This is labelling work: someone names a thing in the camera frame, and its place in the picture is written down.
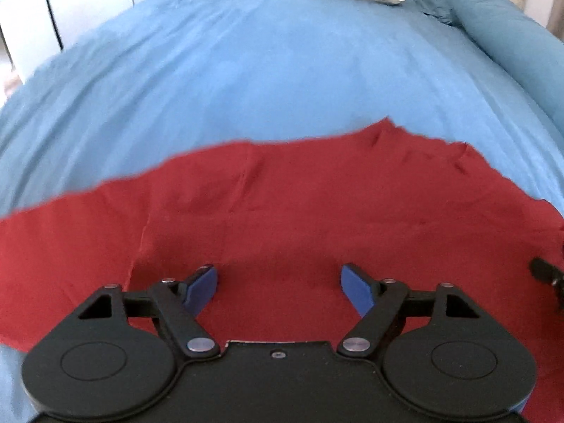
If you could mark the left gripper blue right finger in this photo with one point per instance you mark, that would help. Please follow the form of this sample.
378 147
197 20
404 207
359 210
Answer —
379 304

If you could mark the white wardrobe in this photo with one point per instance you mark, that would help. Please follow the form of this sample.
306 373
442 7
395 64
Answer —
35 30

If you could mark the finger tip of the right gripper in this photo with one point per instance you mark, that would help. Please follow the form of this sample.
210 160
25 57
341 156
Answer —
547 273

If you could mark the red long-sleeve sweater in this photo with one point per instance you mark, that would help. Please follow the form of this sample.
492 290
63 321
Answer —
279 221

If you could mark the light blue bed sheet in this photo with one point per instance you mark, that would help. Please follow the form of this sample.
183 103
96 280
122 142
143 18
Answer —
172 77

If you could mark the folded teal duvet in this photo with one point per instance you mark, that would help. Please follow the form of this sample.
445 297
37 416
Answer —
522 47

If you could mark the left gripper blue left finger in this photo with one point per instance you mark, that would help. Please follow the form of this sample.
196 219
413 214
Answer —
177 305

